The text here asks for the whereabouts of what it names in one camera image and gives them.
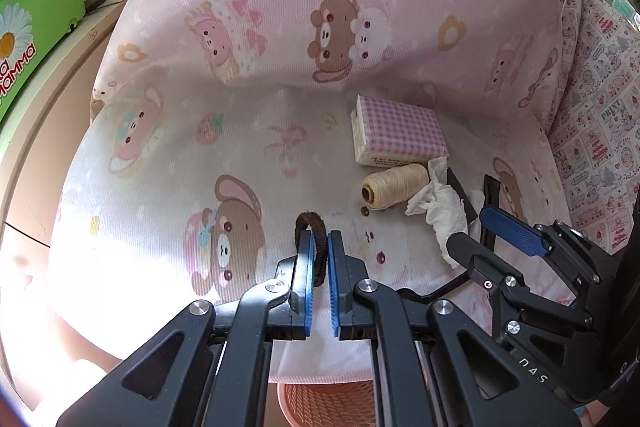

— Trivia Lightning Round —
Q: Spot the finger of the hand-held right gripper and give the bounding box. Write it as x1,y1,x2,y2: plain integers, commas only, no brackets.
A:
446,233,601,360
480,206,619,289

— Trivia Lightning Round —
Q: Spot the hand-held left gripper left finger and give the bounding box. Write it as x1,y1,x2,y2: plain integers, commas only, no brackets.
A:
55,232,316,427

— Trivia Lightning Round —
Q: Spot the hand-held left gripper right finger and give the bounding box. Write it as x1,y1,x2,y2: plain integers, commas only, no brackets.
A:
327,231,583,427

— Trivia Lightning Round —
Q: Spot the long black wrapper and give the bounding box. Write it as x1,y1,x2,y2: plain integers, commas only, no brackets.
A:
479,174,503,253

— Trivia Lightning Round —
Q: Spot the white tissue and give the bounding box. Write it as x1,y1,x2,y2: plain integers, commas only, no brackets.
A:
405,157,486,270

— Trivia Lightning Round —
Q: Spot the brown hair tie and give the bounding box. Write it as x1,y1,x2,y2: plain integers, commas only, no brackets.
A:
295,212,330,293

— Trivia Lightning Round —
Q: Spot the short black wrapper piece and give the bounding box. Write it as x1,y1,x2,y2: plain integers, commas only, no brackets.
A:
446,167,474,224

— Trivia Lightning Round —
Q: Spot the pink perforated plastic basket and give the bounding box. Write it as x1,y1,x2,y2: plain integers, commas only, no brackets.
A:
276,379,376,427

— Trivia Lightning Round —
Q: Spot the cream thread spool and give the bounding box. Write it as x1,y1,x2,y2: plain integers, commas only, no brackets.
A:
361,163,432,210

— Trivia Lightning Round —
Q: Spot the pink cartoon printed pillow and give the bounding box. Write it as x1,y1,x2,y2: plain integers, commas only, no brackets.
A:
547,0,640,254

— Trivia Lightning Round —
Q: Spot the pink checked tissue pack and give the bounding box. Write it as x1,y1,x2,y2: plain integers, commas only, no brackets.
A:
351,95,449,168

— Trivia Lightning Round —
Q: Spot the pink bear printed tablecloth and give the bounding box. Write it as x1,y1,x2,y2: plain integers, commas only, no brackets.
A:
47,0,573,383

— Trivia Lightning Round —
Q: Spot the green daisy printed box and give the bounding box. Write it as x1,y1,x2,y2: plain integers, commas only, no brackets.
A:
0,0,87,124

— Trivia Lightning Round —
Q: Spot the black cable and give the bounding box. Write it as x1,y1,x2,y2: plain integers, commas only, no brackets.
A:
400,274,473,304

